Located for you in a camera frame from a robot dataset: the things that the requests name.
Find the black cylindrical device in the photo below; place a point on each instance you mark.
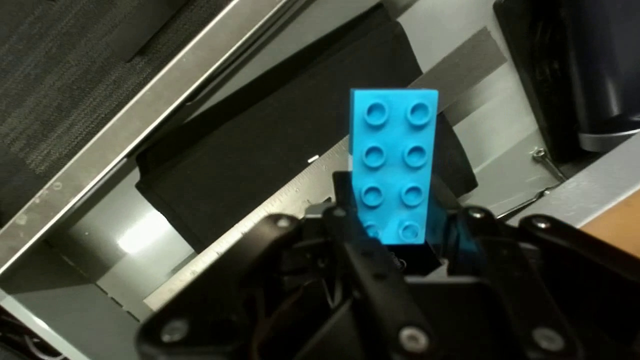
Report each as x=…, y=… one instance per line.
x=601, y=61

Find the black foam mat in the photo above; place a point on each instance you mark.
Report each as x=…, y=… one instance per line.
x=267, y=133

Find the grey metal drawer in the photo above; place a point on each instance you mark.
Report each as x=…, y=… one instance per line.
x=132, y=247

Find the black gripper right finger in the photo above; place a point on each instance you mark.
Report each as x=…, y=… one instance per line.
x=532, y=281

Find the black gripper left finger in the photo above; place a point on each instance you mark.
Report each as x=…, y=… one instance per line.
x=373, y=281

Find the blue toy building block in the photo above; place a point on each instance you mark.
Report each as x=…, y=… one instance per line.
x=392, y=161

